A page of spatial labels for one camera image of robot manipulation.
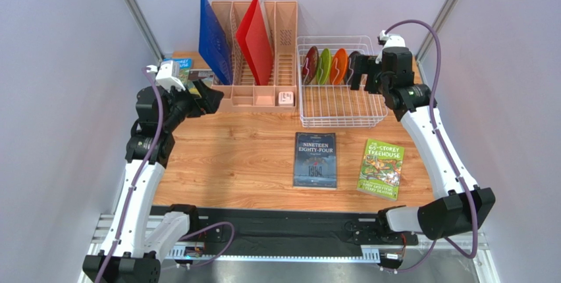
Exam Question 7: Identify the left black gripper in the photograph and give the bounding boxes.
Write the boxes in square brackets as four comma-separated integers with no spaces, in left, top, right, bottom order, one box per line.
[162,78,223,132]

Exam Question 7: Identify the green plate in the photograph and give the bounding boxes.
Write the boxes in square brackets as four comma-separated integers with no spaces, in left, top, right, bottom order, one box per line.
[315,48,332,85]

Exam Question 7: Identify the red floral plate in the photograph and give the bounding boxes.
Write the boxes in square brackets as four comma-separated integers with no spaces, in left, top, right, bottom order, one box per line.
[301,46,319,85]

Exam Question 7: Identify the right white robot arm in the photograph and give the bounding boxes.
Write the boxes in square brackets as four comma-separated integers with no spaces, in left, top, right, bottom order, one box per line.
[348,47,496,240]

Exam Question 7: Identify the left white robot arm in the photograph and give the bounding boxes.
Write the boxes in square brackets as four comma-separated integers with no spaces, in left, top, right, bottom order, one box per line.
[82,80,225,282]

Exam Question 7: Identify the illustrated garden cover book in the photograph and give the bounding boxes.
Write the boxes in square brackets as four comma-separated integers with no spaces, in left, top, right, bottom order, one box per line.
[186,69,214,95]

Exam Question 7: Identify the orange plate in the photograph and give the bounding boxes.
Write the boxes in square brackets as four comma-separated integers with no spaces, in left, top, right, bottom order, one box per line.
[329,48,348,86]

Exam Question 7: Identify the blue Treehouse book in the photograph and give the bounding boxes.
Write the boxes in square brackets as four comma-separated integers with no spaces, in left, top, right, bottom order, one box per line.
[163,58,192,86]

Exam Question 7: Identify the pink plastic file organizer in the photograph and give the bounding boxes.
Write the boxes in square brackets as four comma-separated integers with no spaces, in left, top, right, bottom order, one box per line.
[211,0,298,113]

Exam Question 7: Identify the blue plastic folder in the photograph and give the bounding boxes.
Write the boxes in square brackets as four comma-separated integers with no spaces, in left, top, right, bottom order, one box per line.
[198,0,233,85]

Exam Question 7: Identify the red plastic folder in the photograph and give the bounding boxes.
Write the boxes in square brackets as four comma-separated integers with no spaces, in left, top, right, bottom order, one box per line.
[235,0,274,86]

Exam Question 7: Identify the green 65-Storey Treehouse book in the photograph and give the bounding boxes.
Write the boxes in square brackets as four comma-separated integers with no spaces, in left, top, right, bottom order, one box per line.
[357,139,405,201]

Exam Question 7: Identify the Nineteen Eighty-Four book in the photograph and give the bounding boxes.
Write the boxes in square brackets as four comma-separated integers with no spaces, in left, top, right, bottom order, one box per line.
[293,132,337,190]

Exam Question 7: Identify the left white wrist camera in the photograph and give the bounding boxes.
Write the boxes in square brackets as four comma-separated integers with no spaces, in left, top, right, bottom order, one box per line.
[146,60,186,92]

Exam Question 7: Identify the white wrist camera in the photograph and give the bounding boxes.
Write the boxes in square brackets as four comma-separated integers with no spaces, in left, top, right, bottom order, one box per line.
[375,30,406,64]
[146,60,186,92]

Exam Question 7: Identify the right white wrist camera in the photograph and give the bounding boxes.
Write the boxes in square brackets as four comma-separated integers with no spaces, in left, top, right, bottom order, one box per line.
[375,30,406,64]

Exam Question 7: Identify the white wire dish rack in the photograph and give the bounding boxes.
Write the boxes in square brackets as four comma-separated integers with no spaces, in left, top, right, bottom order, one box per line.
[296,36,388,128]

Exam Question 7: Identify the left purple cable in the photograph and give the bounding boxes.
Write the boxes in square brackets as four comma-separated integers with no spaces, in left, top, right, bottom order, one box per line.
[93,66,236,283]

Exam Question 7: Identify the purple cable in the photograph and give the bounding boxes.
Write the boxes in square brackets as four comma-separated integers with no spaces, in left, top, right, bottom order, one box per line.
[93,66,236,283]
[379,19,479,274]

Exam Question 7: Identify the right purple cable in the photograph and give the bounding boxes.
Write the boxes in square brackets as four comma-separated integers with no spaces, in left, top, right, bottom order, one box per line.
[379,19,479,274]

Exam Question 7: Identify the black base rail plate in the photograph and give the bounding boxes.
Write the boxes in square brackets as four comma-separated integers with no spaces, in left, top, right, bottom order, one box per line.
[191,207,419,257]

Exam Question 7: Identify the aluminium frame rail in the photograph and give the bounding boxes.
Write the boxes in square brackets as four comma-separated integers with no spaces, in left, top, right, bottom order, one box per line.
[83,207,499,282]

